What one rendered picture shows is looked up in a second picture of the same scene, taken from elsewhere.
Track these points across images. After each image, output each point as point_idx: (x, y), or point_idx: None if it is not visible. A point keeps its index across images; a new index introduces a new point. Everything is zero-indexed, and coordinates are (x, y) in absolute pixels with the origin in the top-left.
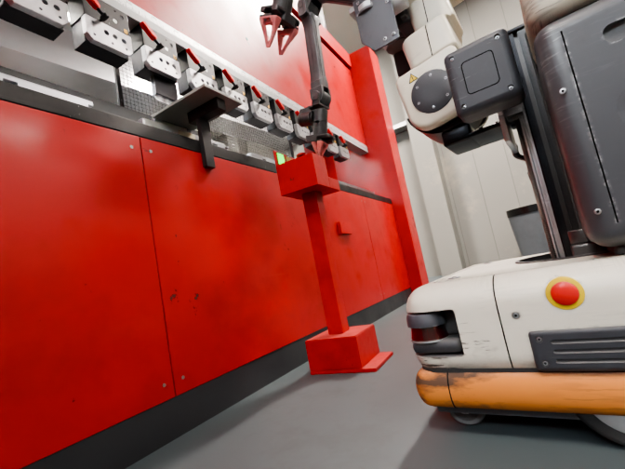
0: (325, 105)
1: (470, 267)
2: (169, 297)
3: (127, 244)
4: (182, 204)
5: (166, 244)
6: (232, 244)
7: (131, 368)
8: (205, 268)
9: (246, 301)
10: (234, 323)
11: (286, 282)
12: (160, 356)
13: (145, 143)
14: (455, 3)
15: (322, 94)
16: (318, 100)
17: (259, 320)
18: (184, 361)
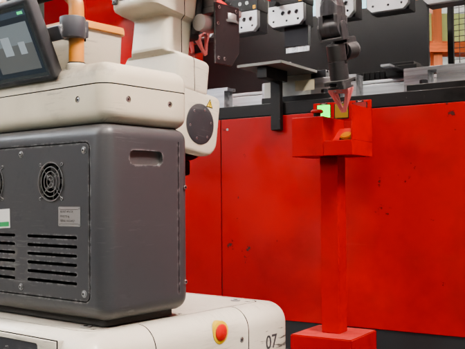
0: (332, 39)
1: (225, 297)
2: (227, 244)
3: (204, 203)
4: (248, 169)
5: (230, 204)
6: (295, 205)
7: (198, 284)
8: (259, 226)
9: (301, 264)
10: (281, 280)
11: (371, 255)
12: (215, 283)
13: (224, 124)
14: (163, 11)
15: (318, 30)
16: (320, 39)
17: (313, 287)
18: (231, 293)
